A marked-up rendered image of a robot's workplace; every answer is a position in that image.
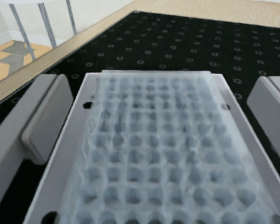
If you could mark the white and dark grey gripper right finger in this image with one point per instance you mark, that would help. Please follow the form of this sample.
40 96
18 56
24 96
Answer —
264 102

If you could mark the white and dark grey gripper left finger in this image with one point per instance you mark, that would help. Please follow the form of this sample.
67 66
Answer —
32 127

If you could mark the clear well plate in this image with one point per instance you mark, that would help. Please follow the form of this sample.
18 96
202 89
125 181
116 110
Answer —
161 147

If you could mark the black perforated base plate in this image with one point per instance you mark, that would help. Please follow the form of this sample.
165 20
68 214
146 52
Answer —
151 41

